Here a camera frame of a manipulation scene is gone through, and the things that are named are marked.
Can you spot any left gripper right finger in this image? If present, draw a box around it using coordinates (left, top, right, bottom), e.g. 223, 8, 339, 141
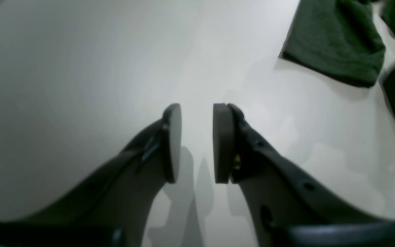
213, 103, 395, 247

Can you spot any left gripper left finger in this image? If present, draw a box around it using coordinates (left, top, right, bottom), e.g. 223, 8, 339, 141
0, 103, 182, 247

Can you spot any dark green t-shirt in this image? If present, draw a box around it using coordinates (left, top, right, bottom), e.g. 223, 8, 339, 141
281, 0, 395, 117

